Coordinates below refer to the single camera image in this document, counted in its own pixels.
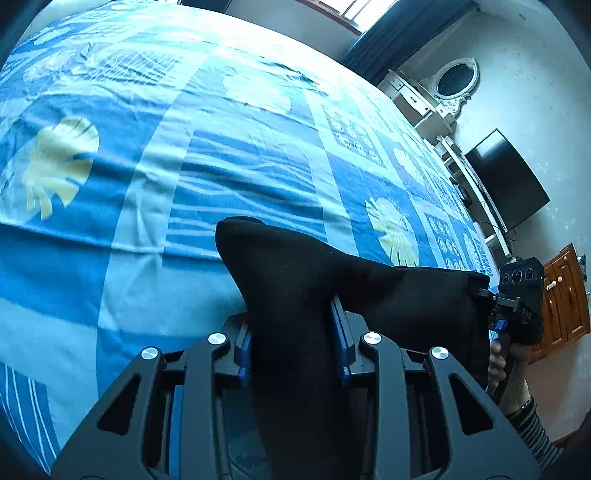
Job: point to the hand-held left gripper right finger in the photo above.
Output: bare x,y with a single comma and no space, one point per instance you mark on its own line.
344,344

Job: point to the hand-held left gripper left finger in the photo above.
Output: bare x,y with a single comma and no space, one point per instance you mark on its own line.
242,353

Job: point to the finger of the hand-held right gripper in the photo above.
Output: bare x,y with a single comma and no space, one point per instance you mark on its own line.
496,297

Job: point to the black pants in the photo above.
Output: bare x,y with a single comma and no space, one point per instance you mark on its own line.
300,300

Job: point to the person's right forearm striped sleeve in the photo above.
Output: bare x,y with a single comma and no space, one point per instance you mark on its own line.
535,434

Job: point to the person's right hand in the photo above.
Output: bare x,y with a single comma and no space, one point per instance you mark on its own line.
501,369

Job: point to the brown wooden cabinet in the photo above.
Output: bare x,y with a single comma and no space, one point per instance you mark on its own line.
565,300

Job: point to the white television stand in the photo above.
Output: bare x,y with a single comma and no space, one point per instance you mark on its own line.
480,203

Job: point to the black flat television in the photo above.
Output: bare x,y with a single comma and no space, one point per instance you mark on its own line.
508,180

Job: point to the blue shell-print bedsheet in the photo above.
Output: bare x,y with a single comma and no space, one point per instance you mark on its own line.
184,152

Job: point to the white dressing table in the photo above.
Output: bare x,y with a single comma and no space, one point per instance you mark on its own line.
411,99

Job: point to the oval white-framed mirror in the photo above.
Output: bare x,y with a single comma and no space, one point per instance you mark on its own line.
457,81

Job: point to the dark blue curtain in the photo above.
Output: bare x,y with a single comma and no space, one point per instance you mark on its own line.
397,46

